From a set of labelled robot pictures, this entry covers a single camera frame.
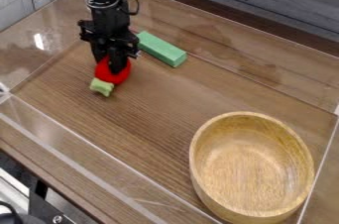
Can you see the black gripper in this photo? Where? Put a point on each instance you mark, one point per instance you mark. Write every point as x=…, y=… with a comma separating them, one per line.
x=106, y=31

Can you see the red plush tomato green stem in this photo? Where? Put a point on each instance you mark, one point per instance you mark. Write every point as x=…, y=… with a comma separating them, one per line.
x=104, y=79

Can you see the green rectangular block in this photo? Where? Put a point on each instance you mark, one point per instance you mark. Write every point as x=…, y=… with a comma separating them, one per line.
x=160, y=49

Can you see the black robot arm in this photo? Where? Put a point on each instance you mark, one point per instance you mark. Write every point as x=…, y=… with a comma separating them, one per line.
x=106, y=33

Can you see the wooden bowl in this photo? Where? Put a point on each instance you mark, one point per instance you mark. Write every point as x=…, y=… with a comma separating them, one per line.
x=250, y=168

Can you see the clear acrylic enclosure wall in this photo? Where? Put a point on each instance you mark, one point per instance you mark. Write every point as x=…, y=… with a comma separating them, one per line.
x=112, y=151

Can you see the black metal table frame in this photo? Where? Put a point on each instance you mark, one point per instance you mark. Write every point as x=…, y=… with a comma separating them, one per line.
x=28, y=201

